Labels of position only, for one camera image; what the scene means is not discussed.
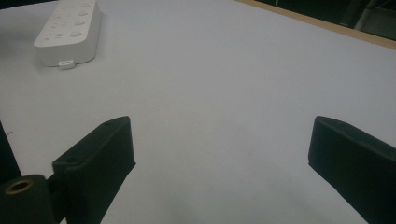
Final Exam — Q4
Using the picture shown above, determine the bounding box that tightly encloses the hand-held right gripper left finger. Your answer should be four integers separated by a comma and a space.
51, 116, 136, 224

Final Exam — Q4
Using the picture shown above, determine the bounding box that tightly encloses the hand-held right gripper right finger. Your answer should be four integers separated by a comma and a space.
307, 115, 396, 224

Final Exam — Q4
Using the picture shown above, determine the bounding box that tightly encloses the white power strip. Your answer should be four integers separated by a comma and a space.
33, 0, 103, 70

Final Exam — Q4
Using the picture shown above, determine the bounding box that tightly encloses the metal stand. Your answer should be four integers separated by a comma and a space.
339, 0, 396, 41

